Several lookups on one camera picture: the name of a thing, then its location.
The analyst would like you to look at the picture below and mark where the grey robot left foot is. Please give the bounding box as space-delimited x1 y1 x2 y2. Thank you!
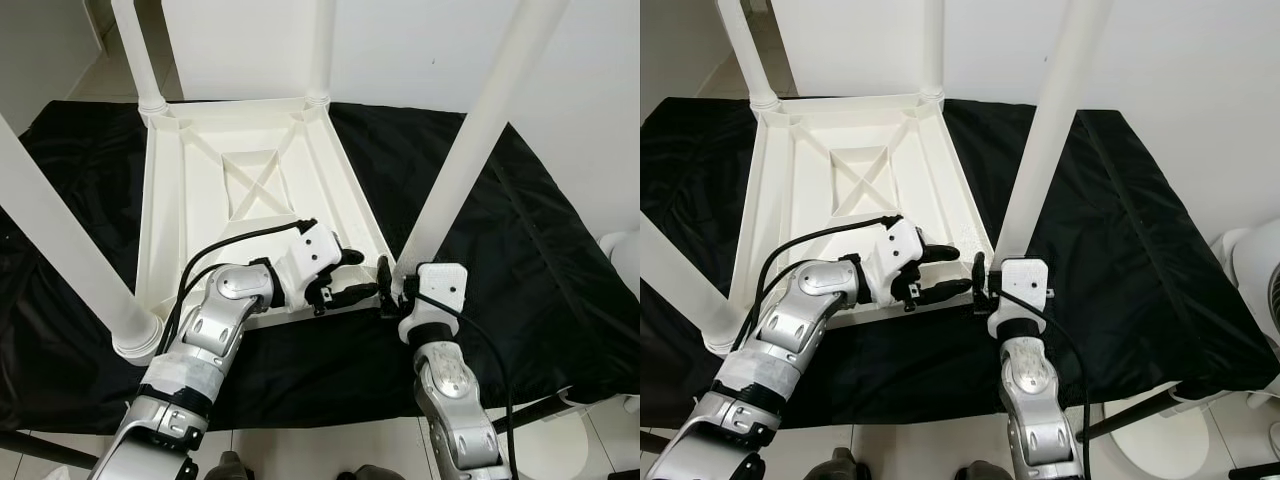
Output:
805 448 861 480
205 452 251 480

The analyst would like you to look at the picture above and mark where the white floor fan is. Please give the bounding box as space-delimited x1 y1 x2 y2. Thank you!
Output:
1215 222 1280 341

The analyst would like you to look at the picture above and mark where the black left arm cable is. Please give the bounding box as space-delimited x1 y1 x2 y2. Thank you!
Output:
155 218 319 356
735 213 901 351

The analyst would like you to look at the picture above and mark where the white metal frame tube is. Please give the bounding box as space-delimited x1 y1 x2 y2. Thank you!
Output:
1175 385 1280 413
560 390 641 413

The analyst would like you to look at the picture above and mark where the white plastic table top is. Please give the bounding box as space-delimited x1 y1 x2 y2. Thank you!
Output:
705 92 996 356
112 95 401 366

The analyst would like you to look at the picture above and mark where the black table cloth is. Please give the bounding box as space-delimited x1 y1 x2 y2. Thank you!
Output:
0 98 641 433
640 95 1280 426

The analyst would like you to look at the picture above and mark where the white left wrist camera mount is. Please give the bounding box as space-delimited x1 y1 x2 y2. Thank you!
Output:
858 218 926 306
275 222 341 311

